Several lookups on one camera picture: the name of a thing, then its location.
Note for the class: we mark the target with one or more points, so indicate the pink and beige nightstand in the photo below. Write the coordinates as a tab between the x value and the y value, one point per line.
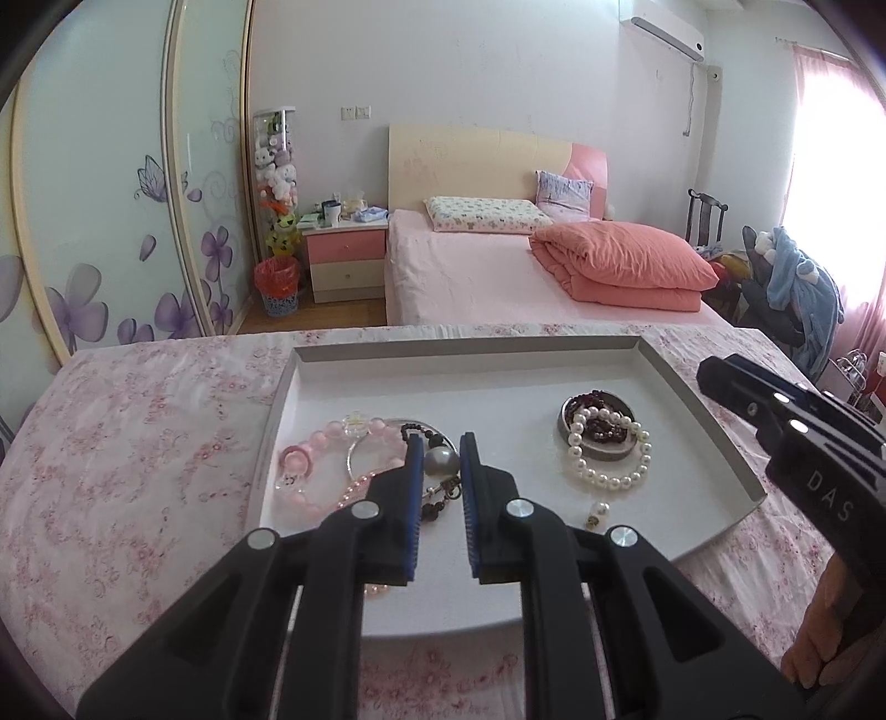
346	263

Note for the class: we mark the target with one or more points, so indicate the blue plush robe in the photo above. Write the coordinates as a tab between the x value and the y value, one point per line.
803	291

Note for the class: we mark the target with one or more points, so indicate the white air conditioner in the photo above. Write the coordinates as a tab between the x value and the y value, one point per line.
668	28

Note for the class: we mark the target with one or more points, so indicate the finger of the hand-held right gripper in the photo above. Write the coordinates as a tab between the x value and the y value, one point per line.
734	389
796	396

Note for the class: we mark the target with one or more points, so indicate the dark grey office chair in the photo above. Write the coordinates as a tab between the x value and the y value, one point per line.
751	291

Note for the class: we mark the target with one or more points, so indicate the pink floral tablecloth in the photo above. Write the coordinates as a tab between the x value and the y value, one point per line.
138	450

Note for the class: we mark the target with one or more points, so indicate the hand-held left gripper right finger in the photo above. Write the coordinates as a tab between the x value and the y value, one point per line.
468	484

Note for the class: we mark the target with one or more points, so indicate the pink curtain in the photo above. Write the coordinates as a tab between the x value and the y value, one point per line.
844	208

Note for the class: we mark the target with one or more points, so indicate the floral print pillow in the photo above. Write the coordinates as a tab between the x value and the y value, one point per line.
484	214

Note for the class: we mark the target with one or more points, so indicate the red waste basket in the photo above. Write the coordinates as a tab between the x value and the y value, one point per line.
277	287

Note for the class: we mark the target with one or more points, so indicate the purple print pillow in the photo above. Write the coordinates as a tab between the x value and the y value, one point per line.
564	194

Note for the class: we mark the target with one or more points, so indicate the dark wooden chair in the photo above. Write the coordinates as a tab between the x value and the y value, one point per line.
706	218

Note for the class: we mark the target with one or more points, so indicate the wide grey metal bangle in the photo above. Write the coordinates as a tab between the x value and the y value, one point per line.
602	453

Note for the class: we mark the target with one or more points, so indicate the thin silver bangle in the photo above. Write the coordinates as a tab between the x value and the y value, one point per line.
360	437

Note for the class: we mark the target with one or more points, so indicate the pink bed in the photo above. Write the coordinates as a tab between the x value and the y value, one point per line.
457	277

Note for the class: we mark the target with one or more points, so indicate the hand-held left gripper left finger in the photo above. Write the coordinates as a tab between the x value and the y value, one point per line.
414	478

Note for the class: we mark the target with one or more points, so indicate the beige and pink headboard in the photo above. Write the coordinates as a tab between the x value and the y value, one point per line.
471	163

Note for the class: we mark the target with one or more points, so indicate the person's right hand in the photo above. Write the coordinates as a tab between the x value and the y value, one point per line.
824	623

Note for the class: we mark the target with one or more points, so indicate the white wall switch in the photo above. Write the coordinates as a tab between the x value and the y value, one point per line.
356	111

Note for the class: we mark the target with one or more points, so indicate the dark and white cup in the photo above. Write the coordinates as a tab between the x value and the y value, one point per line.
331	214

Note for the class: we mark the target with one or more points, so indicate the folded orange quilt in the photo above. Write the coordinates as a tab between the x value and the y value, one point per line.
623	263

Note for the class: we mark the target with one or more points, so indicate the clear plush toy tube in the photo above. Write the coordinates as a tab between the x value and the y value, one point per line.
277	180

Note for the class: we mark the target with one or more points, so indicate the grey cardboard tray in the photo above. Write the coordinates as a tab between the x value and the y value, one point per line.
498	394

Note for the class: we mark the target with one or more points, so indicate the flower print sliding wardrobe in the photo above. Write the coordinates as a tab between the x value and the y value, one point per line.
90	173

